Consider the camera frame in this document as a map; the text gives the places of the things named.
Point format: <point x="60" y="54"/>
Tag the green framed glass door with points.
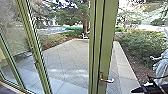
<point x="33" y="46"/>

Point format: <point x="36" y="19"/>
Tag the small white outdoor object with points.
<point x="85" y="36"/>

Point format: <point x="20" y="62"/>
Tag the green hedge outdoors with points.
<point x="143" y="43"/>

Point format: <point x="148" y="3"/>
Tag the low brown shrub bed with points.
<point x="53" y="40"/>

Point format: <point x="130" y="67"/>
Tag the green tree outdoors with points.
<point x="76" y="13"/>

